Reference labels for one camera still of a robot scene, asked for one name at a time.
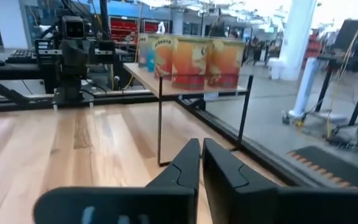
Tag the tomatoes can blue label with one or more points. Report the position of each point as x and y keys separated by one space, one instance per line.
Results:
x=150 y=62

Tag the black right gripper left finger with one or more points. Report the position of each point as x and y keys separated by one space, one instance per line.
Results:
x=120 y=205

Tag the red storage shelf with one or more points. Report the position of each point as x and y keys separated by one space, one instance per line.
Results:
x=126 y=25

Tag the black keyboard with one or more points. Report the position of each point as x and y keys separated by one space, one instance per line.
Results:
x=20 y=55

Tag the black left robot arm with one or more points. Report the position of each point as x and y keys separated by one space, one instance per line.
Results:
x=73 y=88

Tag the black upright post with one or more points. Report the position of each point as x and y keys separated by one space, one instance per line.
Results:
x=105 y=18

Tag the black aluminium table frame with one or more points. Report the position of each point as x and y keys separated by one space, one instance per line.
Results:
x=120 y=98

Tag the white building pillar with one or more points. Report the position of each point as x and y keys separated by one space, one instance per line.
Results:
x=297 y=37

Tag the black mat hazard-striped edge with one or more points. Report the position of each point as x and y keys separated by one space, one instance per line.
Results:
x=337 y=168

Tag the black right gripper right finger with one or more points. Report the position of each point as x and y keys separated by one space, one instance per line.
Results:
x=259 y=202

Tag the peaches can blue label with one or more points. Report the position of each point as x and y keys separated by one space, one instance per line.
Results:
x=142 y=46

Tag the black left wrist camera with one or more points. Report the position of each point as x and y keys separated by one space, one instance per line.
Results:
x=74 y=28

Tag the white stand post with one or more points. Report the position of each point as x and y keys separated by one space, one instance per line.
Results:
x=304 y=87

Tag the corn can orange label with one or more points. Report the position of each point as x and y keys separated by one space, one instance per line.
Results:
x=225 y=65
x=190 y=65

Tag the wooden shelf black metal frame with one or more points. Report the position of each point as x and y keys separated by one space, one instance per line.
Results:
x=141 y=76

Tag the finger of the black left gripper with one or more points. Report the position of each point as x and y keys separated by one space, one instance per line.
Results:
x=104 y=49
x=47 y=51

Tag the green beans can orange label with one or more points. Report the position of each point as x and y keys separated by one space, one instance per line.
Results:
x=164 y=57

